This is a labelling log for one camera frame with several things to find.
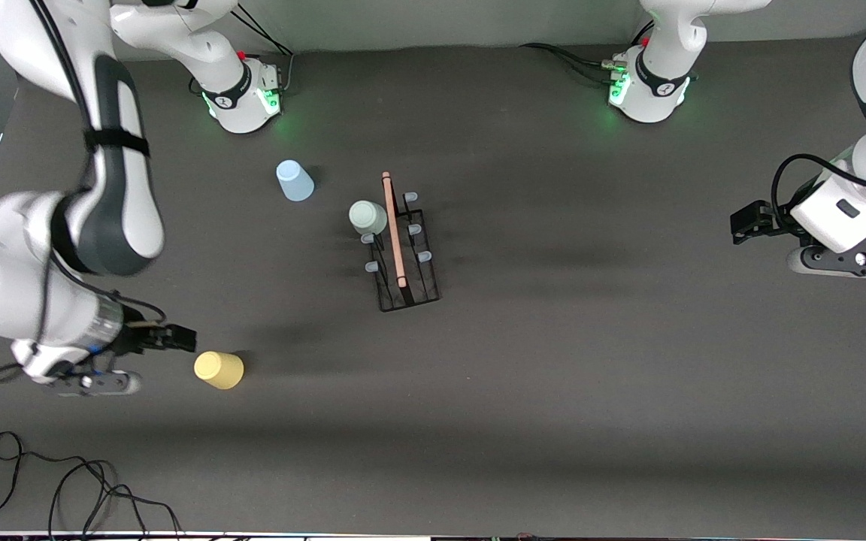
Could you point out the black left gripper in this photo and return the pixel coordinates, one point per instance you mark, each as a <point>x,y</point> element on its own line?
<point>770,223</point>

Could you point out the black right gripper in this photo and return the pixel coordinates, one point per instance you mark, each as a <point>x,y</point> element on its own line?
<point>134,339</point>

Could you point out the yellow plastic cup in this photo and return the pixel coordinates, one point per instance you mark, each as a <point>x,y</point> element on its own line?
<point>219,370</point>

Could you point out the pale green plastic cup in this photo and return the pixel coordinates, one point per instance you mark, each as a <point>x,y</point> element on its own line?
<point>367,218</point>

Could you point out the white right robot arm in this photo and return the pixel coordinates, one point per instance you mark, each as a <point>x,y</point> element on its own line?
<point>19,293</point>

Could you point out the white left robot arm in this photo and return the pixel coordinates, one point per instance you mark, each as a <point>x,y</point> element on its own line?
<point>666,45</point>

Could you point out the light blue plastic cup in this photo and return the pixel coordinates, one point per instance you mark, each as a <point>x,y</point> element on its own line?
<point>295,182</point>

